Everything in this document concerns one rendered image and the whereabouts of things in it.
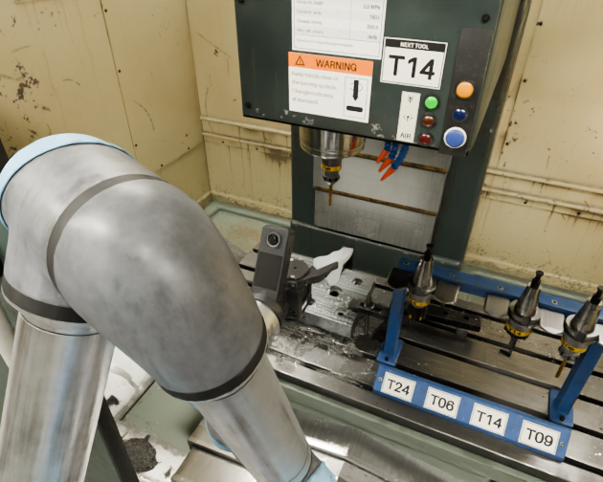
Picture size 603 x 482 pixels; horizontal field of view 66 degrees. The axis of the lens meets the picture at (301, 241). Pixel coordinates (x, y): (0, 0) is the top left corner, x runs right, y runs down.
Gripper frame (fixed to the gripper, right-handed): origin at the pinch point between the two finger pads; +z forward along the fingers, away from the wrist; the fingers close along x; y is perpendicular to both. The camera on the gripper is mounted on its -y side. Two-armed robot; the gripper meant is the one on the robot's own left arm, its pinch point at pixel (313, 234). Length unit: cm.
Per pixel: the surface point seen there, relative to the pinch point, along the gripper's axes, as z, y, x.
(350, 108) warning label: 14.8, -18.3, 0.6
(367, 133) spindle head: 14.8, -14.1, 3.9
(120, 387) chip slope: -1, 79, -67
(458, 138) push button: 13.9, -16.4, 19.8
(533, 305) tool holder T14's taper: 21.2, 19.4, 40.7
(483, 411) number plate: 16, 50, 38
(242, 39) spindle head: 14.9, -27.8, -20.9
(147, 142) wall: 79, 34, -111
